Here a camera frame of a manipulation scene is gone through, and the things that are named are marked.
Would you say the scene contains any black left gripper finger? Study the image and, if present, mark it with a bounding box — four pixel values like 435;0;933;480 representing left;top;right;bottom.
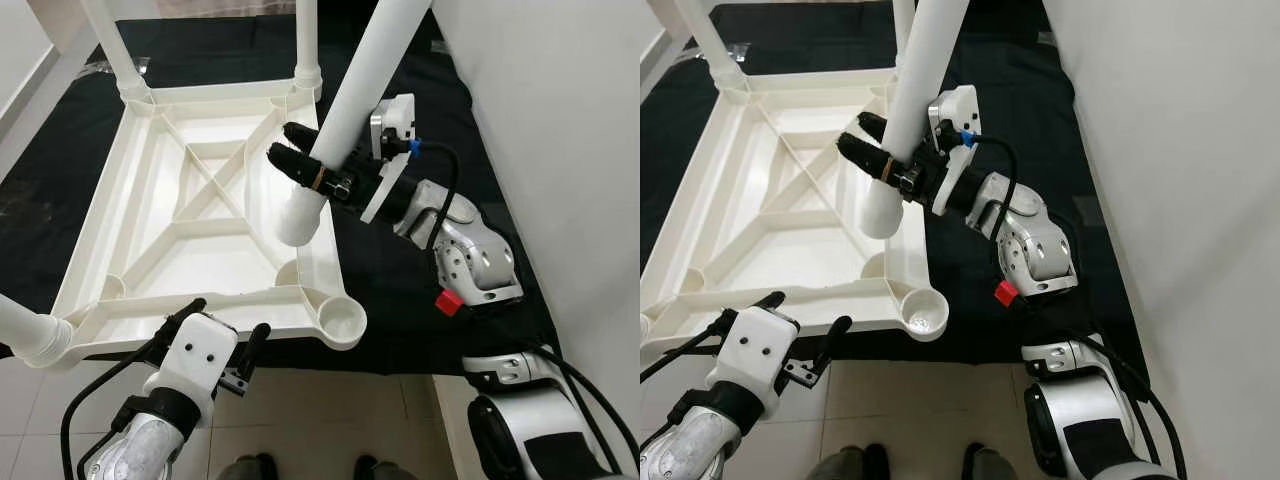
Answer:
735;290;789;323
240;322;274;378
150;297;209;348
818;315;854;374

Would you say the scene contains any white plastic table leg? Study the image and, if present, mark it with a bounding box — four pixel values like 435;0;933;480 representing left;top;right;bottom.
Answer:
890;0;917;63
80;0;153;104
0;293;76;369
680;0;751;91
293;0;324;101
858;0;973;239
275;0;433;248

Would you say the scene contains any white plastic table top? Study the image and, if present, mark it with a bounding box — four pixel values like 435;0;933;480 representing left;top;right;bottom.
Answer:
640;68;951;366
45;80;369;366

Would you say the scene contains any grey robot right leg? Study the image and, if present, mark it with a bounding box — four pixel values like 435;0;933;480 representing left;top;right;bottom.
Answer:
960;443;1021;480
352;455;421;480

